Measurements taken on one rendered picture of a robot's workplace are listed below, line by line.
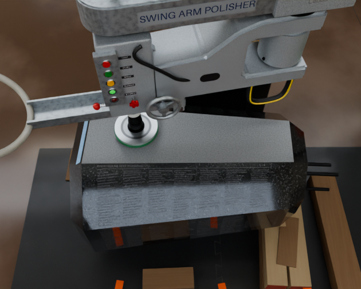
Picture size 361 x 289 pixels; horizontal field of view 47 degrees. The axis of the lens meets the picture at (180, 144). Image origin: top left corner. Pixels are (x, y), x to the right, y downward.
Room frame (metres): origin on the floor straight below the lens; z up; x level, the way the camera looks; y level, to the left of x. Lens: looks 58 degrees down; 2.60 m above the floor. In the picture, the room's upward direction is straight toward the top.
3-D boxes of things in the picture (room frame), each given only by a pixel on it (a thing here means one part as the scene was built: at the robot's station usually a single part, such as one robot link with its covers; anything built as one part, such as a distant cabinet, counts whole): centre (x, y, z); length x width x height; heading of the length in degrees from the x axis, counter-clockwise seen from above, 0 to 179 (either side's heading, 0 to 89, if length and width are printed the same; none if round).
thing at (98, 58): (1.02, 0.26, 1.41); 0.08 x 0.03 x 0.28; 102
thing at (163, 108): (1.05, 0.08, 1.23); 0.15 x 0.10 x 0.15; 102
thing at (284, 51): (1.28, -0.43, 1.38); 0.19 x 0.19 x 0.20
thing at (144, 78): (1.16, 0.14, 1.36); 0.36 x 0.22 x 0.45; 102
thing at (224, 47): (1.21, -0.17, 1.34); 0.74 x 0.23 x 0.49; 102
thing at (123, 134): (1.15, 0.22, 0.91); 0.21 x 0.21 x 0.01
